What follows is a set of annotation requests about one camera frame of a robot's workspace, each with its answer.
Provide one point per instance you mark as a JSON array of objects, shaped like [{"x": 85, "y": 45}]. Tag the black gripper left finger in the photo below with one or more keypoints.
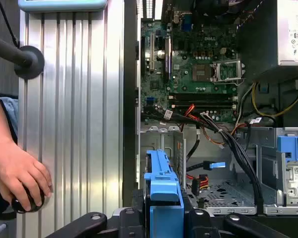
[{"x": 129, "y": 223}]

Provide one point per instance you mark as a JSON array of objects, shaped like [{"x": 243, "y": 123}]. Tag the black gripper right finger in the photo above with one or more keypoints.
[{"x": 201, "y": 223}]

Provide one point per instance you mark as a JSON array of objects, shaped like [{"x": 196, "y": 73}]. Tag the hard disk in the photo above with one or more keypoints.
[{"x": 164, "y": 188}]

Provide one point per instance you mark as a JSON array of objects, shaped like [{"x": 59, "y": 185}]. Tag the small round black tool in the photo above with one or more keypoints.
[{"x": 17, "y": 207}]

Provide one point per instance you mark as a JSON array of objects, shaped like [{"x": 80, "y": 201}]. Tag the grey metal disk bay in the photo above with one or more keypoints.
[{"x": 226, "y": 196}]

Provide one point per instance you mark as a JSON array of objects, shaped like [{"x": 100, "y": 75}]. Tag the black RAM slot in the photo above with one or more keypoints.
[
  {"x": 201, "y": 96},
  {"x": 201, "y": 106}
]

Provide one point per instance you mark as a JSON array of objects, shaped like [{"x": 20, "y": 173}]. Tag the long black expansion slot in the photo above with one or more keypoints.
[{"x": 167, "y": 59}]

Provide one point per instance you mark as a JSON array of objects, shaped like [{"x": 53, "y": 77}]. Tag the white expansion slot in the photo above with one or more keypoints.
[{"x": 152, "y": 52}]

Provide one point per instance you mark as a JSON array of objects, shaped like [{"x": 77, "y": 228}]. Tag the person's bare hand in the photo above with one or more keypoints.
[{"x": 17, "y": 173}]

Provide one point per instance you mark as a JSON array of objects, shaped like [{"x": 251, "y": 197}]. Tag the grey metal drive cage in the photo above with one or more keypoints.
[{"x": 270, "y": 173}]

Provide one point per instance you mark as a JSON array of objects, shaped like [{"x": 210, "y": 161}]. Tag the blue plastic drive latch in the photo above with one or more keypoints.
[{"x": 288, "y": 146}]

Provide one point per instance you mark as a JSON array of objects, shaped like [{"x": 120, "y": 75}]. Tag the open black PC case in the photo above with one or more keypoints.
[{"x": 130, "y": 99}]

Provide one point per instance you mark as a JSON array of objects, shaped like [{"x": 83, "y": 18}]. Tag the green motherboard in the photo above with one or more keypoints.
[{"x": 188, "y": 86}]

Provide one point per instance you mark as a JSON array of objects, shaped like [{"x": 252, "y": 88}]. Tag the CPU socket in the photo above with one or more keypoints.
[{"x": 201, "y": 72}]

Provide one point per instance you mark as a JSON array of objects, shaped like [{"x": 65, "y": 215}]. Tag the metal socket cover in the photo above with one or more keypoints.
[{"x": 227, "y": 63}]

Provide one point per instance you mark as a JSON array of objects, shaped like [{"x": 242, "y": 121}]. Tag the silver coin battery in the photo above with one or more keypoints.
[{"x": 161, "y": 53}]

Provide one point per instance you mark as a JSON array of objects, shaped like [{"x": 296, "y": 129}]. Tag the black stand with round foot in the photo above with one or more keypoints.
[{"x": 27, "y": 62}]

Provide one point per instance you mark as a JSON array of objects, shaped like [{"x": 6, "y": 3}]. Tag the grey power supply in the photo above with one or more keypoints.
[{"x": 285, "y": 32}]

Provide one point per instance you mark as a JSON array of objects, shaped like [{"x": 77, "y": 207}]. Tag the black cooling fan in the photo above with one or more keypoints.
[{"x": 213, "y": 7}]

